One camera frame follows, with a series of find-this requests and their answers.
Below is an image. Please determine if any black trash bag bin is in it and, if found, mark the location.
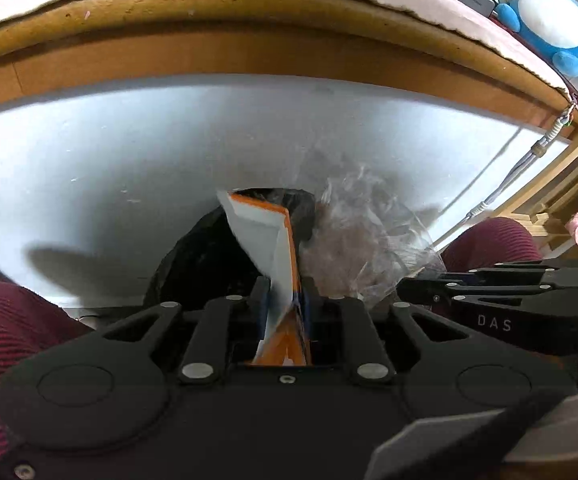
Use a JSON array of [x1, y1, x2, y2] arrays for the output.
[[144, 187, 320, 311]]

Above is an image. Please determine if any person's left maroon trouser leg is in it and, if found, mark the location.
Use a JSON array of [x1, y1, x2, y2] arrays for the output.
[[0, 280, 94, 466]]

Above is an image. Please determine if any clear plastic bag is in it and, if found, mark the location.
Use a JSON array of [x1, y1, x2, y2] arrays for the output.
[[296, 160, 444, 306]]

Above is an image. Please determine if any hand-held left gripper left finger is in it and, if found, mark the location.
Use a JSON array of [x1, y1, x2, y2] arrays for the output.
[[94, 277, 271, 383]]

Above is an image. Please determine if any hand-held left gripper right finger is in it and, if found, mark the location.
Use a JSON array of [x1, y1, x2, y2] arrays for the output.
[[303, 280, 474, 383]]

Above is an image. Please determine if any large blue cat plush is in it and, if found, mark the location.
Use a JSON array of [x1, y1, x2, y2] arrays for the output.
[[496, 0, 578, 78]]

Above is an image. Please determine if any person's maroon trouser leg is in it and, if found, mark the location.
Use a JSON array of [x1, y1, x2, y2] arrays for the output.
[[441, 217, 544, 273], [0, 280, 94, 466]]

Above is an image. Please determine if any light wooden frame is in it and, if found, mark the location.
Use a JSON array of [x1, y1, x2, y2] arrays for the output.
[[499, 105, 578, 261]]

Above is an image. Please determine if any wooden table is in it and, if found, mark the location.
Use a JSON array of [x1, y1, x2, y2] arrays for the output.
[[0, 0, 578, 131]]

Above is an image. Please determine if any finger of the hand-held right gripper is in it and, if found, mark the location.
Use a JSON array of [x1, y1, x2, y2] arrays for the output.
[[436, 259, 578, 283], [398, 278, 560, 307]]

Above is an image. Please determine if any person's right maroon trouser leg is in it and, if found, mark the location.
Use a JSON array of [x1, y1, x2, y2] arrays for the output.
[[441, 217, 544, 273]]

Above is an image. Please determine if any grey flat device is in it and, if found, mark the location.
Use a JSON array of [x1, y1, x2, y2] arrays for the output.
[[456, 0, 498, 18]]

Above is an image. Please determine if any orange white paper packet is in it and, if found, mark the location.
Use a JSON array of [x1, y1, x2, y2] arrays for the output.
[[217, 189, 314, 367]]

